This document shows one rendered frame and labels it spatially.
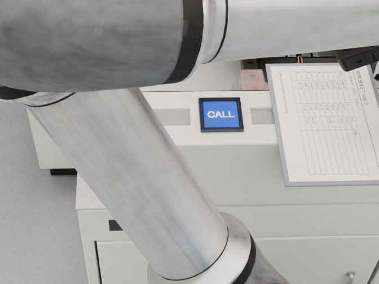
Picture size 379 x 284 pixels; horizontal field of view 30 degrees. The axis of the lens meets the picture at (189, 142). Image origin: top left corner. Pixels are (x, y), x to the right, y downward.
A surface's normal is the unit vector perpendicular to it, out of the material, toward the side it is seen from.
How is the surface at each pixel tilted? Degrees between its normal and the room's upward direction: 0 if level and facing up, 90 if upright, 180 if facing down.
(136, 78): 107
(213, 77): 0
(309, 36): 93
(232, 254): 15
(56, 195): 0
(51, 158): 90
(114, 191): 84
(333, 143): 0
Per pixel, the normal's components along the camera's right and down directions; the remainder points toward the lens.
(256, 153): 0.05, 0.78
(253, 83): 0.04, -0.63
